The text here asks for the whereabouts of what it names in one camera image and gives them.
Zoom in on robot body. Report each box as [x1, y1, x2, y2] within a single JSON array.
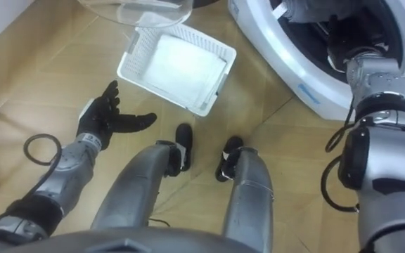
[[0, 226, 259, 253]]

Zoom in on grey garment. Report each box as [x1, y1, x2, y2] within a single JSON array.
[[285, 0, 365, 25]]

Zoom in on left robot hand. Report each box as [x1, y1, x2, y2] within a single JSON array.
[[76, 80, 158, 151]]

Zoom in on white laundry basket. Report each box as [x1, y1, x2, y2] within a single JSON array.
[[116, 22, 238, 117]]

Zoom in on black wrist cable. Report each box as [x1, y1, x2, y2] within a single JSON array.
[[0, 133, 63, 235], [320, 96, 360, 214]]

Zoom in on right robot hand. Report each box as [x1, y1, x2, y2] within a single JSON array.
[[327, 15, 388, 73]]

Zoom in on white folded cloth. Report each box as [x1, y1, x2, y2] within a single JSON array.
[[141, 34, 227, 109]]

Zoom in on clear washing machine door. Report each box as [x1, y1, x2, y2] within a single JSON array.
[[77, 0, 194, 29]]

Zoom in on white washing machine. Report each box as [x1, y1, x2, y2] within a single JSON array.
[[227, 0, 405, 127]]

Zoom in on robot legs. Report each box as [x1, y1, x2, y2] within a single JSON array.
[[90, 122, 274, 253]]

